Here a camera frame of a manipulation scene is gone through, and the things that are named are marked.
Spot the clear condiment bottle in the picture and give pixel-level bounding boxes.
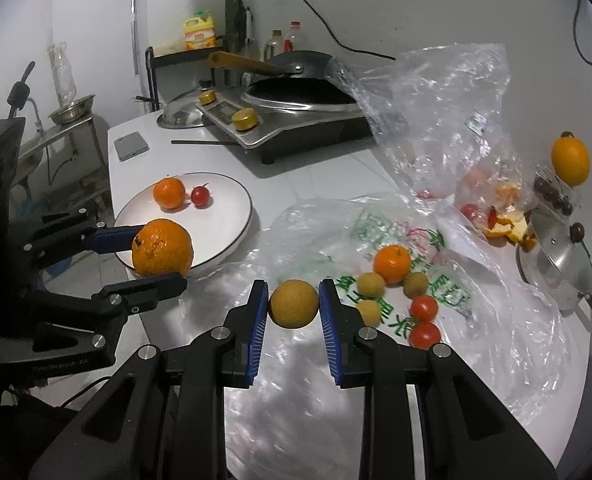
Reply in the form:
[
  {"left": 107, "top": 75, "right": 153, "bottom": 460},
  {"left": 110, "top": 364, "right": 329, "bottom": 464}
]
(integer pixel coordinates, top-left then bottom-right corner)
[{"left": 262, "top": 29, "right": 284, "bottom": 61}]

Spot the induction cooker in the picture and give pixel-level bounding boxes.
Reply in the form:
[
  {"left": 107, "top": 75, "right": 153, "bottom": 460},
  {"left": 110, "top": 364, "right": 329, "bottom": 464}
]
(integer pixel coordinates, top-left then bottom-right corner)
[{"left": 197, "top": 77, "right": 371, "bottom": 165}]

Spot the black chopstick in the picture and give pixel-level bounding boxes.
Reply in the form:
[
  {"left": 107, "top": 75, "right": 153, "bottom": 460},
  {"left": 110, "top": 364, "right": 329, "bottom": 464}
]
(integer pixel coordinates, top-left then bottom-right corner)
[{"left": 170, "top": 139, "right": 240, "bottom": 148}]

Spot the small orange on plate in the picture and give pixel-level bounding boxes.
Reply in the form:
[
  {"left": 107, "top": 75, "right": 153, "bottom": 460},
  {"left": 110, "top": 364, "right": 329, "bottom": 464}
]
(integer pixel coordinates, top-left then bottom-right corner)
[{"left": 153, "top": 177, "right": 186, "bottom": 210}]

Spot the medium orange on bag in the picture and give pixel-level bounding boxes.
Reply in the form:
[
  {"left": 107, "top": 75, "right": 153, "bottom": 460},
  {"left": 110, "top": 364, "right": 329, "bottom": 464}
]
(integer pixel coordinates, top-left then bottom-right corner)
[{"left": 373, "top": 245, "right": 411, "bottom": 285}]

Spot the grey small card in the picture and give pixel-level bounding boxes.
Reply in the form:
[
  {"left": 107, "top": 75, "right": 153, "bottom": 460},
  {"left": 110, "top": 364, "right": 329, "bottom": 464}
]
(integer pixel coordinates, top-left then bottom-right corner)
[{"left": 114, "top": 131, "right": 150, "bottom": 162}]

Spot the red tomato in bag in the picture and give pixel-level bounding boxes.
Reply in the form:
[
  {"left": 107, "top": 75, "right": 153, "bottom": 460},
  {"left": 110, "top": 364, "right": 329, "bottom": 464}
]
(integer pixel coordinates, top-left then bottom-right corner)
[{"left": 460, "top": 203, "right": 480, "bottom": 222}]

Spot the black wire shelf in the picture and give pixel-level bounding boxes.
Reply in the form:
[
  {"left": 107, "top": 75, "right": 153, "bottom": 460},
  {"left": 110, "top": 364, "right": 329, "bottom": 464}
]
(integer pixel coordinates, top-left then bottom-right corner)
[{"left": 138, "top": 35, "right": 228, "bottom": 112}]

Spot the glass pot lid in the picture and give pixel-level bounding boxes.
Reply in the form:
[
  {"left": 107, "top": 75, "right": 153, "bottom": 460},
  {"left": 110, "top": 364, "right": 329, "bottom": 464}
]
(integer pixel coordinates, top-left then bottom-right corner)
[{"left": 157, "top": 90, "right": 204, "bottom": 129}]

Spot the black wok with handle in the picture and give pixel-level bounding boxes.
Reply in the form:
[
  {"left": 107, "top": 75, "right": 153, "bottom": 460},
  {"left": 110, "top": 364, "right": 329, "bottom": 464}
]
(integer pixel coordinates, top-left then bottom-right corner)
[{"left": 207, "top": 50, "right": 332, "bottom": 79}]

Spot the steel bowl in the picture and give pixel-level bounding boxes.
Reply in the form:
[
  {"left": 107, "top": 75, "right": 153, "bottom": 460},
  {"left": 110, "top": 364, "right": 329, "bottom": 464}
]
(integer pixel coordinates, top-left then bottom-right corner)
[{"left": 50, "top": 94, "right": 95, "bottom": 126}]

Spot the large orange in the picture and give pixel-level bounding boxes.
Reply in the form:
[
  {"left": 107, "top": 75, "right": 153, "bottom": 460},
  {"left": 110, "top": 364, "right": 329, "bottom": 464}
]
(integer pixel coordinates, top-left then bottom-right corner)
[{"left": 131, "top": 218, "right": 194, "bottom": 276}]

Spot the cherry tomato on plate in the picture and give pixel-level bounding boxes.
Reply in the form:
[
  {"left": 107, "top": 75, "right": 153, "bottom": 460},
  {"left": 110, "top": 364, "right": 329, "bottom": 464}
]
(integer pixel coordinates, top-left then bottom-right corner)
[{"left": 190, "top": 184, "right": 211, "bottom": 208}]

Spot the yellow oil bottle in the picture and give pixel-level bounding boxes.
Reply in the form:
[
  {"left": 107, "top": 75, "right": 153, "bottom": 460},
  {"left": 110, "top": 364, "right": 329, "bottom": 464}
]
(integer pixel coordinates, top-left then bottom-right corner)
[{"left": 183, "top": 11, "right": 217, "bottom": 51}]

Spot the red cap sauce bottle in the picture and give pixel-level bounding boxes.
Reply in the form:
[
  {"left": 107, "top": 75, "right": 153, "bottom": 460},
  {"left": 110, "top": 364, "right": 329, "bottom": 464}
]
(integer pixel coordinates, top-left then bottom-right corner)
[{"left": 282, "top": 21, "right": 304, "bottom": 52}]

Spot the steel pot with lid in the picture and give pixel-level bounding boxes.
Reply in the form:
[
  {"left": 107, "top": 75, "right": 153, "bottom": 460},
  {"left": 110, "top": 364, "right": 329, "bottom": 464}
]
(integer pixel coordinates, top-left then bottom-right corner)
[{"left": 517, "top": 208, "right": 592, "bottom": 312}]

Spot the box of dark fruits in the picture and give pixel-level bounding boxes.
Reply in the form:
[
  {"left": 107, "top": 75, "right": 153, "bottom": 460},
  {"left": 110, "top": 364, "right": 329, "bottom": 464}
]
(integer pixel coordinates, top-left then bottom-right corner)
[{"left": 532, "top": 164, "right": 580, "bottom": 222}]

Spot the orange on rack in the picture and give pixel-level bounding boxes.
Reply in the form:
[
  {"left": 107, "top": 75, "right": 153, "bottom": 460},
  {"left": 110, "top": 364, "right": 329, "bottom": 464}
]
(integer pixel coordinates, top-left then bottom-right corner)
[{"left": 551, "top": 131, "right": 591, "bottom": 188}]

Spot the orange peel pile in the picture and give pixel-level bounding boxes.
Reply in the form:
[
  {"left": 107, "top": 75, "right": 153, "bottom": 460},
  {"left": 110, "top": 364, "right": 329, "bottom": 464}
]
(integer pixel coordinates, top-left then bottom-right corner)
[{"left": 482, "top": 208, "right": 537, "bottom": 252}]

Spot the printed flat plastic bag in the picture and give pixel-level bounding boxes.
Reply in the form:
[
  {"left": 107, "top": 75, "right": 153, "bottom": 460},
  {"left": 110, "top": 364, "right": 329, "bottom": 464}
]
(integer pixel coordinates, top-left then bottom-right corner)
[{"left": 195, "top": 194, "right": 573, "bottom": 480}]

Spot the steel sink stand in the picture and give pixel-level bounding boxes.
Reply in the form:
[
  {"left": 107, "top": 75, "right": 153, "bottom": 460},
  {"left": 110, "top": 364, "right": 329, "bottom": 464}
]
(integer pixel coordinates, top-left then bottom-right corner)
[{"left": 12, "top": 114, "right": 110, "bottom": 214}]

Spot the red tomato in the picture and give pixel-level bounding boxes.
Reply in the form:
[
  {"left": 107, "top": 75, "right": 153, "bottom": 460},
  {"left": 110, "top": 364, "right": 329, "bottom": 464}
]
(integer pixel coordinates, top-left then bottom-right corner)
[
  {"left": 409, "top": 295, "right": 438, "bottom": 323},
  {"left": 408, "top": 322, "right": 441, "bottom": 350},
  {"left": 460, "top": 203, "right": 480, "bottom": 222}
]

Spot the black power cable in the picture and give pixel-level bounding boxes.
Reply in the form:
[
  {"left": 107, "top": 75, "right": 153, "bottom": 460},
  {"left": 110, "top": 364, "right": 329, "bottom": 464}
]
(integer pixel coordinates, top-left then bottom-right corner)
[{"left": 274, "top": 0, "right": 397, "bottom": 61}]

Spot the yellow-green round fruit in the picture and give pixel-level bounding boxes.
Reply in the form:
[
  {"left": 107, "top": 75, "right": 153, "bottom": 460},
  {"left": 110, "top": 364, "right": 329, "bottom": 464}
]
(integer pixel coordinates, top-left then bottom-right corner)
[{"left": 270, "top": 280, "right": 319, "bottom": 330}]

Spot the clear crumpled plastic bag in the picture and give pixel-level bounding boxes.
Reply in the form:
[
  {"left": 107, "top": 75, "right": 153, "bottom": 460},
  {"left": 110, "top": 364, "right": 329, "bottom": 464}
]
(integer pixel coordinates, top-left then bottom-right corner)
[{"left": 325, "top": 44, "right": 532, "bottom": 211}]

